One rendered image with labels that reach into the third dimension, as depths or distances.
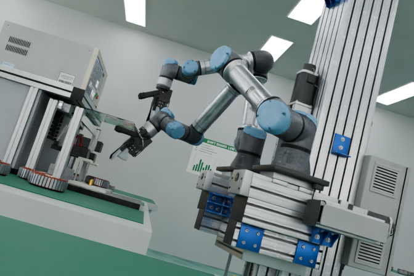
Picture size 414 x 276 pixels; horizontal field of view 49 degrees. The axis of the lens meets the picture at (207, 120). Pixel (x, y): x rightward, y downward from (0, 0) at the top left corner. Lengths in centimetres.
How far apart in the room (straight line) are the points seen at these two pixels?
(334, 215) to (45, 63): 125
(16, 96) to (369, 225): 134
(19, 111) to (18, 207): 86
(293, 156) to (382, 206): 53
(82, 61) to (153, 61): 564
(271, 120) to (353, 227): 46
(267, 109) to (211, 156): 572
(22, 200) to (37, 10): 710
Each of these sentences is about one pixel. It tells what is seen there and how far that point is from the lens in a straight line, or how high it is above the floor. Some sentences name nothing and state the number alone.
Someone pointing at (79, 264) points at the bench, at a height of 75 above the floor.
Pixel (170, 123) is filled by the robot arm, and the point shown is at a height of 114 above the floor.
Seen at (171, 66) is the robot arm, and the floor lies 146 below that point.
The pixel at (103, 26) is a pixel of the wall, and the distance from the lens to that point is 773.
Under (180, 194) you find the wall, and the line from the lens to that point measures 725.
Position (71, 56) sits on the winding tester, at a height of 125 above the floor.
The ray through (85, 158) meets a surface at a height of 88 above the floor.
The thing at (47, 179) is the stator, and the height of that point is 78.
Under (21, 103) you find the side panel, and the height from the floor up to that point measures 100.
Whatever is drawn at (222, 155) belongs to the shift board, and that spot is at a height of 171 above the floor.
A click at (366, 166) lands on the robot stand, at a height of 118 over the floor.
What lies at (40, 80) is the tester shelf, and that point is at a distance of 178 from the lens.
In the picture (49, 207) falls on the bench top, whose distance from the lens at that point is 94.
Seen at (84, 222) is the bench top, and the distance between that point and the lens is 94.
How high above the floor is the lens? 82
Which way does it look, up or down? 11 degrees up
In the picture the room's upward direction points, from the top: 16 degrees clockwise
